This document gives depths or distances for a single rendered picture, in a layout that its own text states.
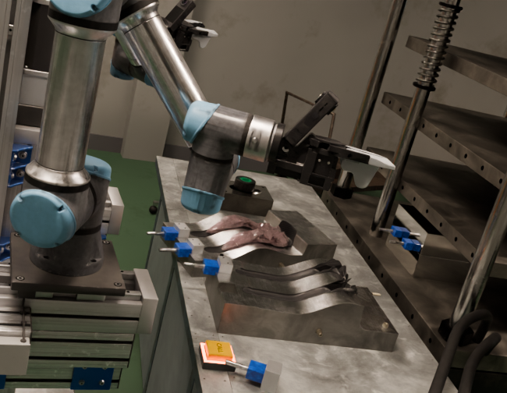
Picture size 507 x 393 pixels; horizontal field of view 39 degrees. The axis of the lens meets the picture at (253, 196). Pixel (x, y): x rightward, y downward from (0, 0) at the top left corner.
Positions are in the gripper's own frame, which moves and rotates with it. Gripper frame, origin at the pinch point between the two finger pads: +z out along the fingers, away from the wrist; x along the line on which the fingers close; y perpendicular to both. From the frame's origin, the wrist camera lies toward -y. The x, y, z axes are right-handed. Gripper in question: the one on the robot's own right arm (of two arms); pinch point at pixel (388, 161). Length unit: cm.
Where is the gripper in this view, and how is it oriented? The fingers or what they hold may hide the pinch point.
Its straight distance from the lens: 124.4
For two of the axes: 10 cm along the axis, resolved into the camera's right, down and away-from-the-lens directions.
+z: 9.6, 2.7, -0.4
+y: -2.6, 9.5, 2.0
